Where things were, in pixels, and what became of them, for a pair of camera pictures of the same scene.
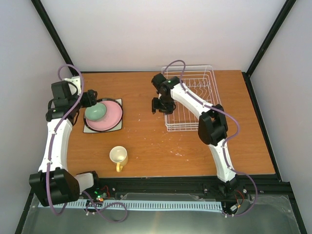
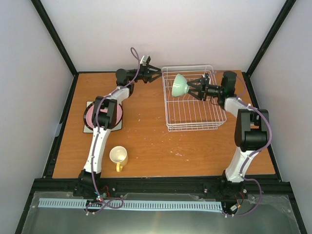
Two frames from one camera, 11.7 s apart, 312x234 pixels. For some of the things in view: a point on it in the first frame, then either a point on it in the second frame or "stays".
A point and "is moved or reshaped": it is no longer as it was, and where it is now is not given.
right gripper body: (168, 106) to (205, 83)
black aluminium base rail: (269, 188) stays
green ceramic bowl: (96, 112) is moved or reshaped
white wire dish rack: (199, 79) stays
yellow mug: (119, 155) stays
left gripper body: (89, 101) to (141, 74)
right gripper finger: (156, 104) to (196, 93)
